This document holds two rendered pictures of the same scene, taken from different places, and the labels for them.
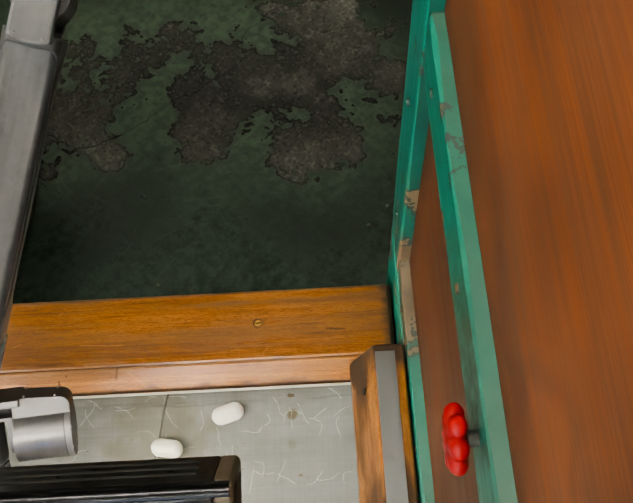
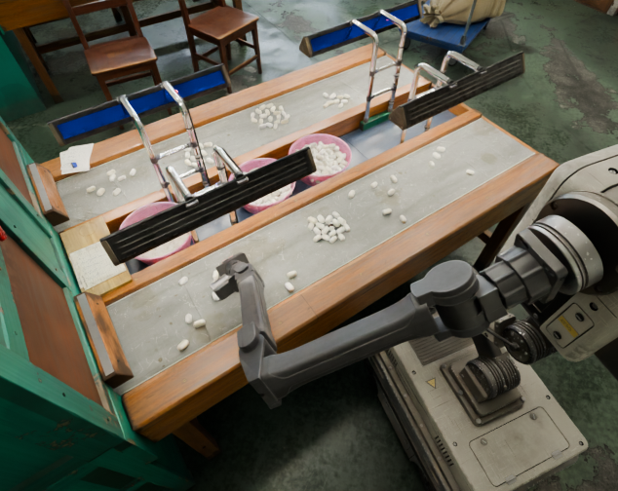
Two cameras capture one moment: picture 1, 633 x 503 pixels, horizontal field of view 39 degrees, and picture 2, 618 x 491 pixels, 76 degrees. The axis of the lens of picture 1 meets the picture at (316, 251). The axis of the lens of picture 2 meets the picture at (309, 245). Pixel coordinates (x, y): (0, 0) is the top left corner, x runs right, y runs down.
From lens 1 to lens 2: 0.95 m
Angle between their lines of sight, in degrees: 62
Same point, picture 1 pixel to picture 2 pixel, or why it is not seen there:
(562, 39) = not seen: outside the picture
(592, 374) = not seen: outside the picture
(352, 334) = (141, 397)
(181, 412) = (202, 338)
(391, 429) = (99, 347)
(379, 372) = (109, 364)
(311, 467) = (145, 346)
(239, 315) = (193, 379)
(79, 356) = not seen: hidden behind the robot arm
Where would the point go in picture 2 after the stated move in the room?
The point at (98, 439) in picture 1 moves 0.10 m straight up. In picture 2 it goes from (226, 316) to (220, 300)
